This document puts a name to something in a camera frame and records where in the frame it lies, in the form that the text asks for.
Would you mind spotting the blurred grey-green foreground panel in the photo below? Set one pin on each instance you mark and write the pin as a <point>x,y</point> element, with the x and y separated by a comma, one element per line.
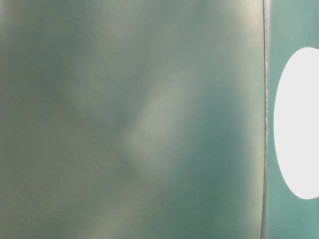
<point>131,119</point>

